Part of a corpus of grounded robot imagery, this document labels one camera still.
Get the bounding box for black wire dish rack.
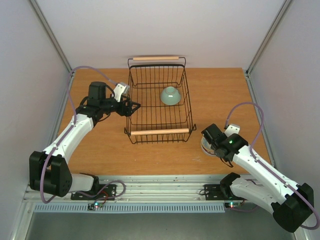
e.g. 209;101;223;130
124;56;197;144

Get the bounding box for celadon green bowl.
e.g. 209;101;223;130
160;86;182;106

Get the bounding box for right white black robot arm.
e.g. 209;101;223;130
201;124;314;233

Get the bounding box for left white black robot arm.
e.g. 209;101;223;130
29;81;141;199

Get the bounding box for white blue patterned bowl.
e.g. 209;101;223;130
200;137;216;157

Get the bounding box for right small circuit board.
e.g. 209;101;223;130
224;202;244;209

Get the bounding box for small circuit board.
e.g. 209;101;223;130
224;202;244;209
87;202;104;211

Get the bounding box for left small circuit board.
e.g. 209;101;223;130
87;202;104;211

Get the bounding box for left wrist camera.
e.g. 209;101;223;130
113;82;130;102

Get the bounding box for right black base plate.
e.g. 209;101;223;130
203;184;244;201

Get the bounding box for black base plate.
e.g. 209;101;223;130
70;184;117;201
203;184;244;201

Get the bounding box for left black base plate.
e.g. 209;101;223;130
70;184;117;201

